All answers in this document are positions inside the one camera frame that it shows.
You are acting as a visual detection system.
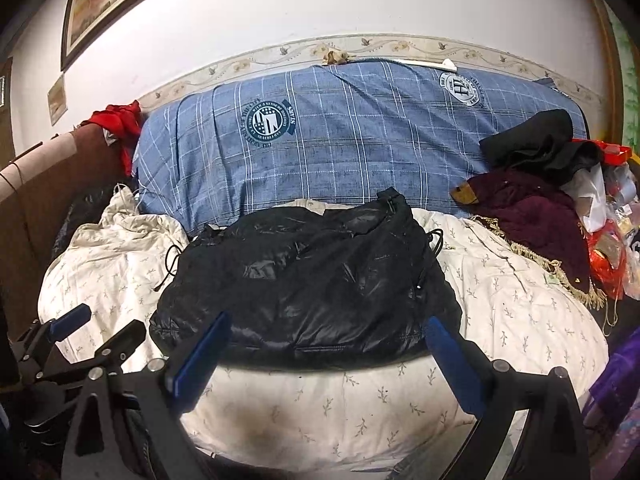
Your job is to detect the wooden door frame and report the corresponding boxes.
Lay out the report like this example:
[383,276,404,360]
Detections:
[591,0,639,153]

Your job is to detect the white floral duvet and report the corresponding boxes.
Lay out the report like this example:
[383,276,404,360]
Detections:
[37,188,608,472]

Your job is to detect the blue plaid quilt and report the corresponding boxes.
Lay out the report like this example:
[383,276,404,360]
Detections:
[134,59,588,235]

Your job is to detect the dark maroon garment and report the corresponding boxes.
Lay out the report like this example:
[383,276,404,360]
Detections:
[450,169,590,292]

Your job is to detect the red cloth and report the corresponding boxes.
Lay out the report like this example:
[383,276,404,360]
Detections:
[81,100,142,177]

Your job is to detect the white plastic bag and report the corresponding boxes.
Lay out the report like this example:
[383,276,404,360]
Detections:
[562,164,606,233]

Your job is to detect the black garment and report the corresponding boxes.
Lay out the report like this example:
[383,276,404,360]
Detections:
[480,110,601,188]

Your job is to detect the small wall picture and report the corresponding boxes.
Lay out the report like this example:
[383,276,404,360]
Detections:
[47,74,67,126]

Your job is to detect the purple floral fabric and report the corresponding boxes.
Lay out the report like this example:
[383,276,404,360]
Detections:
[582,330,639,479]

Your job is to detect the black puffer jacket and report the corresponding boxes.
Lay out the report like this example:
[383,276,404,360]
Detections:
[150,188,462,372]

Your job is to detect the red plastic bag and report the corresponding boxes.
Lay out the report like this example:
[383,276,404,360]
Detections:
[587,219,627,299]

